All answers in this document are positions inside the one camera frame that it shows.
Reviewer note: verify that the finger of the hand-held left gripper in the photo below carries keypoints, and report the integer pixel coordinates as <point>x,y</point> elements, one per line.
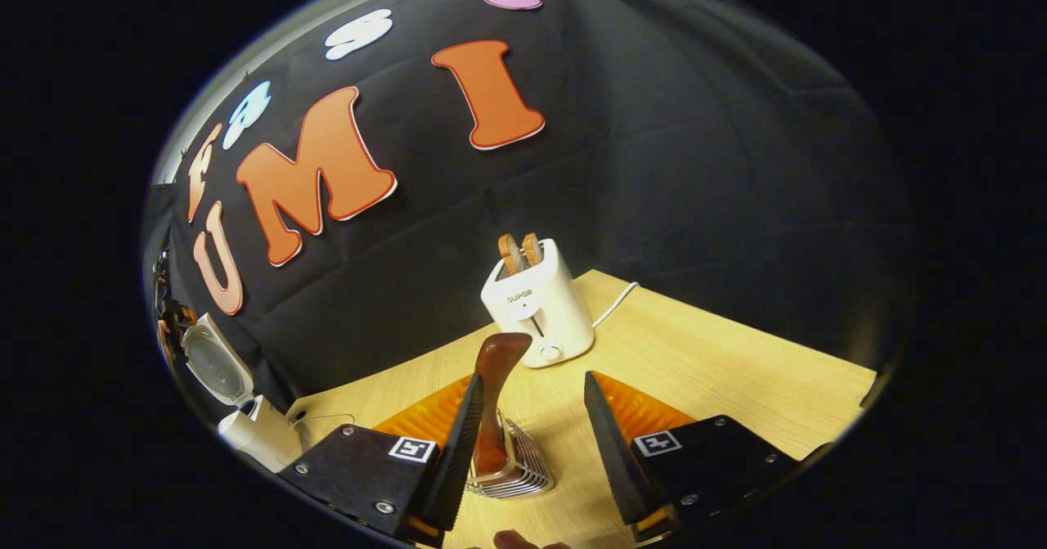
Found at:
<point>181,317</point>

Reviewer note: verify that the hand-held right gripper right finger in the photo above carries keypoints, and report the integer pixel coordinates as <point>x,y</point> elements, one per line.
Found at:
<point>613,451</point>

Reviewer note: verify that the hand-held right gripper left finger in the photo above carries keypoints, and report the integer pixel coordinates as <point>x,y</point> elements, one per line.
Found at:
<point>458,451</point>

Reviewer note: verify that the brown wooden spoon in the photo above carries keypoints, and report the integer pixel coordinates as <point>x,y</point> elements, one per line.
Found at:
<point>499,369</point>

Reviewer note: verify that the white rice cooker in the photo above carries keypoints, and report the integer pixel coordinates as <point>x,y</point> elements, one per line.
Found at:
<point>262,438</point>

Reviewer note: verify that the clear plastic container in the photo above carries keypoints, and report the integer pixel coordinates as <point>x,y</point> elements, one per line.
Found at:
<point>327,430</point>

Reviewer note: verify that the white toaster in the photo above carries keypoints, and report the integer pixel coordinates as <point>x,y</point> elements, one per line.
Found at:
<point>544,320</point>

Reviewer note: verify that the brown toast slice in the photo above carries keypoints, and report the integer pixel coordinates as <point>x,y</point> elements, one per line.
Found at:
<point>532,249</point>
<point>511,254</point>

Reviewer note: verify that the black backdrop cloth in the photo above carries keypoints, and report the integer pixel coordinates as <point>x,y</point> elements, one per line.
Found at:
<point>654,205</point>

